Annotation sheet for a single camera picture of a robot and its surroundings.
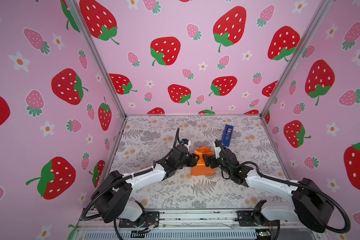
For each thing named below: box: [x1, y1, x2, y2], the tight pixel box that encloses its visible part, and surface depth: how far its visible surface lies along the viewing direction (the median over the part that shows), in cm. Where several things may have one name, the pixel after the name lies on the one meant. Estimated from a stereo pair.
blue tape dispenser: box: [221, 124, 234, 147], surface depth 105 cm
